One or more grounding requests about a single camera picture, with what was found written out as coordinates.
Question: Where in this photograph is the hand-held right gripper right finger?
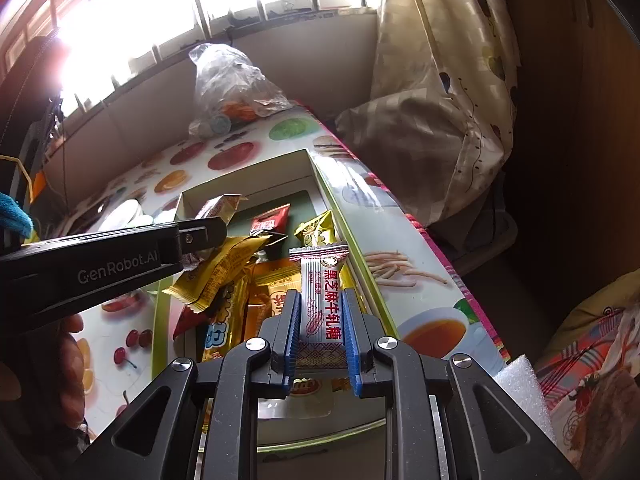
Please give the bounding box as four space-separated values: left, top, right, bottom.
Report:
342 295 583 480

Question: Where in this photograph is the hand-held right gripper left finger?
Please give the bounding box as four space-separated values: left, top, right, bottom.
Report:
70 300 303 480

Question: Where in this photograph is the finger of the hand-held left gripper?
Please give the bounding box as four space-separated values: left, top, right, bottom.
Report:
176 216 228 257

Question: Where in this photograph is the white nougat candy packet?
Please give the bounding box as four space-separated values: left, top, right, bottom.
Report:
289 242 349 378

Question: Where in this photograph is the orange snack packet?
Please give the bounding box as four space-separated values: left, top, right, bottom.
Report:
247 259 306 341

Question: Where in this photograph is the green cardboard box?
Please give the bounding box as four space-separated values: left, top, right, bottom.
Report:
150 147 401 461

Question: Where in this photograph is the person's left hand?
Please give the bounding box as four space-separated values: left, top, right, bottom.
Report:
59 312 98 431

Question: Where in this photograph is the orange brown candy packet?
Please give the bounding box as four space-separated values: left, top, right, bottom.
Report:
195 195 248 226

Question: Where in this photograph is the blue cloth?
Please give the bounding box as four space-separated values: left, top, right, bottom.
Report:
0 191 33 236

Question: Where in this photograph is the olive gold candy packet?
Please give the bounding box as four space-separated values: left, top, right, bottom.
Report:
294 210 335 248

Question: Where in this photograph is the clear plastic bag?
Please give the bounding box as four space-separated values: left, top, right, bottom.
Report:
187 42 292 138

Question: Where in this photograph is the white foam sheet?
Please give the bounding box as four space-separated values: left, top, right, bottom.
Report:
495 355 556 441

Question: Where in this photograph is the window with metal bars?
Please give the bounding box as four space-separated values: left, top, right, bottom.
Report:
0 0 381 126

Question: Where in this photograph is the beige patterned curtain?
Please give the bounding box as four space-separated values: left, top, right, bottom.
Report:
335 0 521 221

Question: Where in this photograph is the colorful floral blanket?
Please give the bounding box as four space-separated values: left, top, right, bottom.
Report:
535 270 640 480

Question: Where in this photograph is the brown wooden wardrobe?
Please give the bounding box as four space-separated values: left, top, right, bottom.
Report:
495 0 640 361

